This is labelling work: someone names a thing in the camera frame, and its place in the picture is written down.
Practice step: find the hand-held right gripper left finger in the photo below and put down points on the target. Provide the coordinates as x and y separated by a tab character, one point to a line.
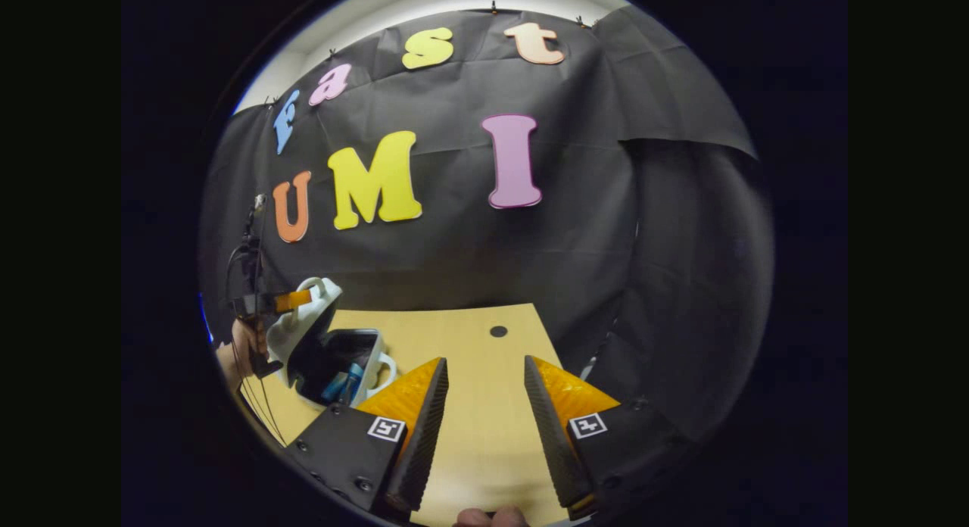
424	436

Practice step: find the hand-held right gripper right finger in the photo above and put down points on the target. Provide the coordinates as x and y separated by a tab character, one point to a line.
553	436

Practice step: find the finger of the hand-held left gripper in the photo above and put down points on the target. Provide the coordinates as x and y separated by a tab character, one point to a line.
288	300

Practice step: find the small white suitcase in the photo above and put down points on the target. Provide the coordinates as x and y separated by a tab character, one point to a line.
303	330

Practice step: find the clear blue skin care tube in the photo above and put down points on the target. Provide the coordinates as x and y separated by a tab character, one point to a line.
333	388

